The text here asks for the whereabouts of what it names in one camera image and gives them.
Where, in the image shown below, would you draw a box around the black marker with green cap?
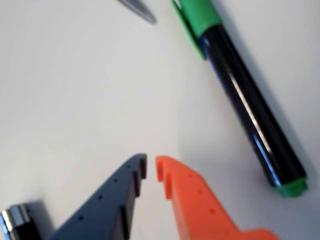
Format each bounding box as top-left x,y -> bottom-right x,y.
171,0 -> 309,199

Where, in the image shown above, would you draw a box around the scissors with teal handles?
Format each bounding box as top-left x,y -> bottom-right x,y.
117,0 -> 158,25

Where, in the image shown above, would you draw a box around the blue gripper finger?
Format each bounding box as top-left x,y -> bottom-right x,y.
46,153 -> 148,240

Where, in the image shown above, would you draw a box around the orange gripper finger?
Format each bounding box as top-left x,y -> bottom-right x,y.
155,154 -> 281,240

